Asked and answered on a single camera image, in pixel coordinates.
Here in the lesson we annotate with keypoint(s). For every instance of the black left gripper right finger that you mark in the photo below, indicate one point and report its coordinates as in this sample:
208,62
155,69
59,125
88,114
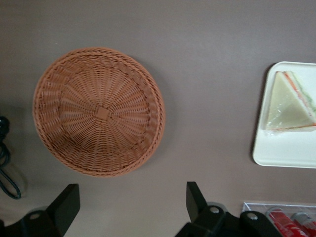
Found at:
197,209

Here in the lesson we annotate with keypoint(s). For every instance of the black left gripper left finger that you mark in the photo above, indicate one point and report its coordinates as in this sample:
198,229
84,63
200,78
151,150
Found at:
64,205

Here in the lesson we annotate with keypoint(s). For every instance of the triangular sandwich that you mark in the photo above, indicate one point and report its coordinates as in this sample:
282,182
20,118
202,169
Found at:
286,106

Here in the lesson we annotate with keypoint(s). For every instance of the cream plastic tray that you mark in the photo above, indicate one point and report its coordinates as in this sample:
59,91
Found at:
276,153

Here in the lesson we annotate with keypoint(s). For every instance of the round brown wicker basket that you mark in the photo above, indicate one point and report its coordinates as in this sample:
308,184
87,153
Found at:
98,113

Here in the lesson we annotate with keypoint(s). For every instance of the clear acrylic bottle rack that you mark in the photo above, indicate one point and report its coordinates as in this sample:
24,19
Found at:
254,206

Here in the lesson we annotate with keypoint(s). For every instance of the red cola bottle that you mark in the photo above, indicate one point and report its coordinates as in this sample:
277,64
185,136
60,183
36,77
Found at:
284,224
306,227

